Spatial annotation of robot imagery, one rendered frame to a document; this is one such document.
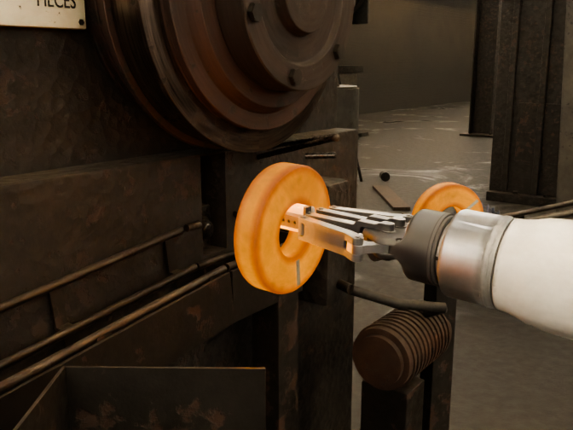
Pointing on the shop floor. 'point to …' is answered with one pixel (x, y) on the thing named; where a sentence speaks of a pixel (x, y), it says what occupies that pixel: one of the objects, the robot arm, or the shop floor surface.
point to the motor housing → (397, 367)
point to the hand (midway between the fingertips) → (286, 215)
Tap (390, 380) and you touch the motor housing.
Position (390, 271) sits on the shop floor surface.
